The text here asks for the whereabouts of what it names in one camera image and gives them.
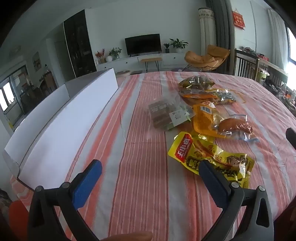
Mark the framed wall picture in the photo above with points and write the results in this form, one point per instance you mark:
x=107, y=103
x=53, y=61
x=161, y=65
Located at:
x=37, y=61

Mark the red wall hanging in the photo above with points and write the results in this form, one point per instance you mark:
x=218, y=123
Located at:
x=238, y=19

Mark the white sheer curtain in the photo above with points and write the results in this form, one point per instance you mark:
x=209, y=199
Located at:
x=276, y=34

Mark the black phone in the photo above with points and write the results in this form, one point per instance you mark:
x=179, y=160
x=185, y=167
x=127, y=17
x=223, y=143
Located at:
x=291, y=139

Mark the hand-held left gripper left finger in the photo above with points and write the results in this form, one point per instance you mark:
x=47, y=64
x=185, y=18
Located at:
x=86, y=183

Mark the black television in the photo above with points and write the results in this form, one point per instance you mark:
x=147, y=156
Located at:
x=143, y=45

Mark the green plant in white vase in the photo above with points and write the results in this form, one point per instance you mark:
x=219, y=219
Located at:
x=114, y=53

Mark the yellow-bordered clear snack packet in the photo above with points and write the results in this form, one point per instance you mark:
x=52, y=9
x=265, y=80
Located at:
x=198, y=95

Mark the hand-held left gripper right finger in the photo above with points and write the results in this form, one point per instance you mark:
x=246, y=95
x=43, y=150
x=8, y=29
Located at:
x=214, y=185

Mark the clear packet of brown meat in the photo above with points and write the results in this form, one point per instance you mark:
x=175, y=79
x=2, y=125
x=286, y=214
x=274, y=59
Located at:
x=231, y=126

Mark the orange stool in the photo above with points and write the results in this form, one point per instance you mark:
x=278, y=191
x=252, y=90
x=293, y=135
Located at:
x=19, y=217

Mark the red flowers in vase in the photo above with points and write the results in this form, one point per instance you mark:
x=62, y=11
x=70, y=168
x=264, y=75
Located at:
x=100, y=55

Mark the bright window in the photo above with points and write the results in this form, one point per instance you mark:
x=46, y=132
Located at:
x=291, y=46

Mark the long white cardboard box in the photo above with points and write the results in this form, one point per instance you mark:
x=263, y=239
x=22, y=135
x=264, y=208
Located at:
x=69, y=125

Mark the green yellow snack packet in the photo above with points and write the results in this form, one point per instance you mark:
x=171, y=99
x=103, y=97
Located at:
x=194, y=81

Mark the dark wooden chair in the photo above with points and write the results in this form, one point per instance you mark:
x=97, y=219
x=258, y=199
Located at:
x=246, y=62

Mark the large green potted plant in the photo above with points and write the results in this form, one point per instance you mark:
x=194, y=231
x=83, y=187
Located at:
x=178, y=45

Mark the white television cabinet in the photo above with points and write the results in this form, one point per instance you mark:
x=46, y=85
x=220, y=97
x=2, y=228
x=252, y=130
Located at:
x=124, y=63

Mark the pink white striped tablecloth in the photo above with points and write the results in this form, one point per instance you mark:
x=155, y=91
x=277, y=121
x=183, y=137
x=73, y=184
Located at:
x=143, y=162

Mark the wooden bench with metal legs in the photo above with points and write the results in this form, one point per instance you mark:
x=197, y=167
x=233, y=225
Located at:
x=151, y=59

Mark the grey curtain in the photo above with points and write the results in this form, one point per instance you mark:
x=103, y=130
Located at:
x=223, y=23

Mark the small plant in dark pot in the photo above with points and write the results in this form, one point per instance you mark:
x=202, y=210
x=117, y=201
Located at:
x=167, y=48

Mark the white standing air conditioner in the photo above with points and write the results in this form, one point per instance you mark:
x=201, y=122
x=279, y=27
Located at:
x=207, y=30

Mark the orange snack packet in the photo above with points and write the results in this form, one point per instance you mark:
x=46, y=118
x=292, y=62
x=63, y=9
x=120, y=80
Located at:
x=203, y=120

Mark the orange lounge chair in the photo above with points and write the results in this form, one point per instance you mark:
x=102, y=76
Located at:
x=203, y=59

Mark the black display cabinet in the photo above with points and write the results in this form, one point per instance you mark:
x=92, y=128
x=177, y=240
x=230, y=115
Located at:
x=79, y=46

